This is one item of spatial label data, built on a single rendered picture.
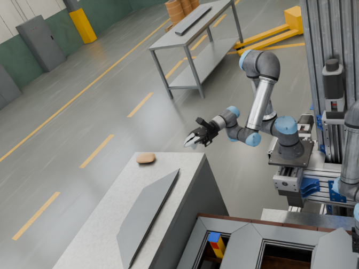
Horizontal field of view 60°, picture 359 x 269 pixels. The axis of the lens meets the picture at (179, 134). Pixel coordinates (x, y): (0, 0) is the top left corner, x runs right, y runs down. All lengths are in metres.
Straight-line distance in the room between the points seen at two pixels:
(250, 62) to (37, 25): 9.44
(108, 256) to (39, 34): 9.35
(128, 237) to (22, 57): 9.24
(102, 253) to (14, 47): 9.18
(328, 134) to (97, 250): 1.45
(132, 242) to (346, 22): 1.52
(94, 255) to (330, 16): 1.73
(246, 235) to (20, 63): 9.48
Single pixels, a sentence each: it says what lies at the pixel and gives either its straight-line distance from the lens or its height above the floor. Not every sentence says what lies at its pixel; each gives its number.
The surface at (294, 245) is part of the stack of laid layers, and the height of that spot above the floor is 0.83.
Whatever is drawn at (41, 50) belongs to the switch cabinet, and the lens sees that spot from 10.67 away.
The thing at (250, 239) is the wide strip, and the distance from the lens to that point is 1.86.
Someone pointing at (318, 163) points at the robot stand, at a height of 0.95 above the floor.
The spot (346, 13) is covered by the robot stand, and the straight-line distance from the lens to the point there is 1.67.
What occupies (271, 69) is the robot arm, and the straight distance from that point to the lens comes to 1.64.
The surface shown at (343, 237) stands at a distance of 1.83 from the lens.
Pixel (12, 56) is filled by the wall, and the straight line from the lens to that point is 10.55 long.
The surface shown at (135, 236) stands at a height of 1.07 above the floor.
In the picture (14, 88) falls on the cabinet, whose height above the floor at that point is 0.25.
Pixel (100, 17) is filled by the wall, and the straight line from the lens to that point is 12.85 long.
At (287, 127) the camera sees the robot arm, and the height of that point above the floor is 1.26.
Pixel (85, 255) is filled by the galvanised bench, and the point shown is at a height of 1.05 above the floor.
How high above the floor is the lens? 2.35
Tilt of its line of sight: 32 degrees down
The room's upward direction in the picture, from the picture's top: 23 degrees counter-clockwise
